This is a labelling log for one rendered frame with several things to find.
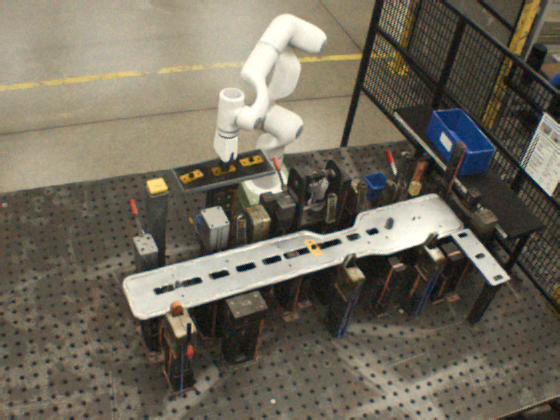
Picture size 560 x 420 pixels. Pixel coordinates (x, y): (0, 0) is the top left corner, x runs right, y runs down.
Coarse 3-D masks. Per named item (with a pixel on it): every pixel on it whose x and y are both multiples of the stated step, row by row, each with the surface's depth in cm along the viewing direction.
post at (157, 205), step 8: (160, 192) 234; (168, 192) 235; (152, 200) 233; (160, 200) 235; (168, 200) 237; (152, 208) 236; (160, 208) 238; (168, 208) 240; (152, 216) 239; (160, 216) 241; (152, 224) 243; (160, 224) 244; (152, 232) 246; (160, 232) 248; (160, 240) 251; (160, 248) 254; (160, 256) 257; (160, 264) 260
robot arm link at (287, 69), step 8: (288, 48) 249; (280, 56) 248; (288, 56) 249; (280, 64) 249; (288, 64) 249; (296, 64) 251; (280, 72) 251; (288, 72) 250; (296, 72) 252; (272, 80) 256; (280, 80) 253; (288, 80) 252; (296, 80) 255; (272, 88) 257; (280, 88) 255; (288, 88) 255; (272, 96) 258; (280, 96) 258; (272, 104) 265; (264, 120) 264
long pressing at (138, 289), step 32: (384, 224) 259; (416, 224) 261; (448, 224) 264; (224, 256) 236; (256, 256) 238; (320, 256) 242; (128, 288) 219; (192, 288) 223; (224, 288) 225; (256, 288) 228
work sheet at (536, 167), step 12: (540, 120) 258; (552, 120) 252; (540, 132) 259; (552, 132) 253; (528, 144) 267; (540, 144) 261; (552, 144) 255; (528, 156) 269; (540, 156) 262; (552, 156) 256; (528, 168) 270; (540, 168) 264; (552, 168) 258; (540, 180) 265; (552, 180) 259; (552, 192) 261
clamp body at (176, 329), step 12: (168, 312) 207; (168, 324) 206; (180, 324) 205; (192, 324) 206; (168, 336) 211; (180, 336) 202; (192, 336) 205; (168, 348) 218; (180, 348) 206; (168, 360) 221; (180, 360) 214; (168, 372) 226; (180, 372) 219; (192, 372) 222; (180, 384) 224; (192, 384) 227
